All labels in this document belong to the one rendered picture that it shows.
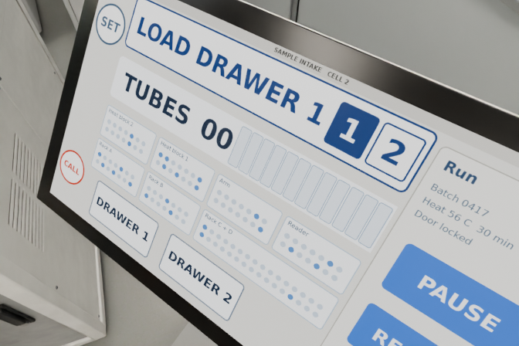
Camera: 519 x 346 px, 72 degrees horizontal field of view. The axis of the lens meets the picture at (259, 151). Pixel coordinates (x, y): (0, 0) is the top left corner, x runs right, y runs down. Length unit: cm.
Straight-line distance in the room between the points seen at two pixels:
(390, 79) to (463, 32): 68
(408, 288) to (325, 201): 9
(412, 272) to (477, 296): 4
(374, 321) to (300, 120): 17
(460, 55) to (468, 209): 70
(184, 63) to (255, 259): 19
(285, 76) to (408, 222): 15
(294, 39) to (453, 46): 70
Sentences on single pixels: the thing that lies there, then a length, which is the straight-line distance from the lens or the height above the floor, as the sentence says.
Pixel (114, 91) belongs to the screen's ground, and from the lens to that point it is 41.
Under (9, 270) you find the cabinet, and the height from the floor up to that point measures 66.
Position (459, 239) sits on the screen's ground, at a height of 113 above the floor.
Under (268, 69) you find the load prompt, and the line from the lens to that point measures 31.
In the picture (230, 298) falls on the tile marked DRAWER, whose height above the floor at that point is 101.
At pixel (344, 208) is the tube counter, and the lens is 30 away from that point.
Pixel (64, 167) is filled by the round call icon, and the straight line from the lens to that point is 48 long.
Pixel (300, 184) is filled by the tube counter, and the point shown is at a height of 111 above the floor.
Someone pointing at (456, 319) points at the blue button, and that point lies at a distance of 33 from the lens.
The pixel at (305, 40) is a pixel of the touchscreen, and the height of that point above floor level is 119.
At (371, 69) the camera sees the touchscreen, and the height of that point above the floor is 119.
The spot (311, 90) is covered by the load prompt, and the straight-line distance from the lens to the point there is 30.
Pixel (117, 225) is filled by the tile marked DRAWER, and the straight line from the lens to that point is 44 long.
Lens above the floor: 137
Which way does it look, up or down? 54 degrees down
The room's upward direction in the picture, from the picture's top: 3 degrees clockwise
